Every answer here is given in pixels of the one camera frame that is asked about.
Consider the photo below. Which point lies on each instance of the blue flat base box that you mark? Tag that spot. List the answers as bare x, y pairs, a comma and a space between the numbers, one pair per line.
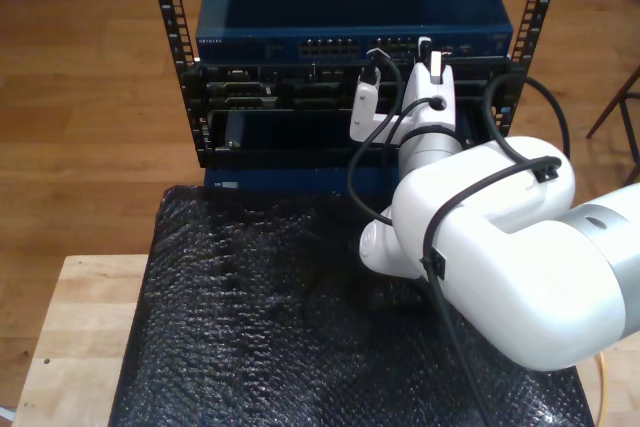
300, 179

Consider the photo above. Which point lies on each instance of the dark-legged stool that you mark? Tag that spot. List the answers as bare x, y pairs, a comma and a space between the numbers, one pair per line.
607, 111

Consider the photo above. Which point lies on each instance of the black bubble mat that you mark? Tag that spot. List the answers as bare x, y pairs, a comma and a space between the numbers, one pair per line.
250, 347

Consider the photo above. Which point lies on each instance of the black rack server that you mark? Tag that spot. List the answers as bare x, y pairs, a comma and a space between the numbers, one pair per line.
300, 87

